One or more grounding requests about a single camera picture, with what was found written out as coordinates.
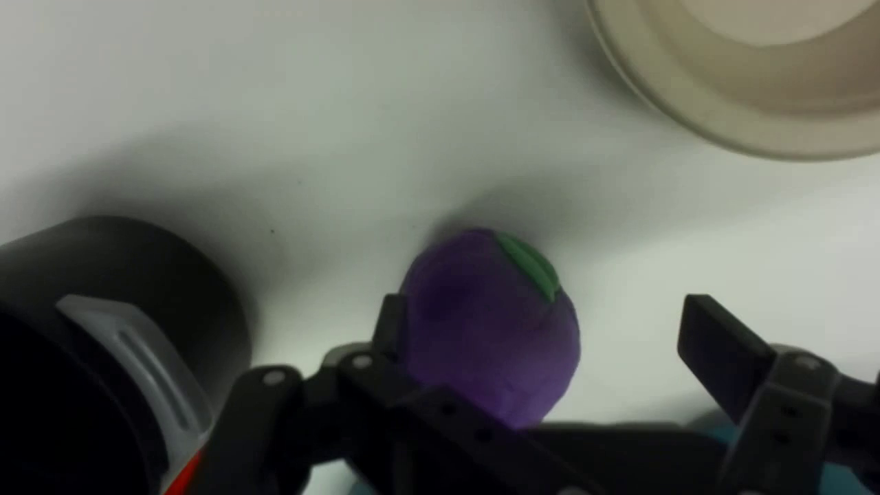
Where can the black toy pot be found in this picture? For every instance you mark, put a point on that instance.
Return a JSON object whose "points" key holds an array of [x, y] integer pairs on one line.
{"points": [[139, 265]]}

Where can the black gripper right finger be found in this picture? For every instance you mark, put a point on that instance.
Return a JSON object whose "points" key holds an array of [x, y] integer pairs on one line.
{"points": [[788, 413]]}

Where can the teal toy pot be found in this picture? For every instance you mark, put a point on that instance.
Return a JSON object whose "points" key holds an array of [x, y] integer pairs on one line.
{"points": [[715, 427]]}

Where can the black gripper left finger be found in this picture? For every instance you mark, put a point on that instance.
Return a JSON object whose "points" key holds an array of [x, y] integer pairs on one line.
{"points": [[367, 402]]}

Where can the white bowl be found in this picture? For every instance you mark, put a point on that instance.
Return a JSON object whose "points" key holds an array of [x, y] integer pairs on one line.
{"points": [[696, 82]]}

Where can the purple toy fruit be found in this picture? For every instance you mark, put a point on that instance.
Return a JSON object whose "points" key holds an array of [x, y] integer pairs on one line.
{"points": [[485, 338]]}

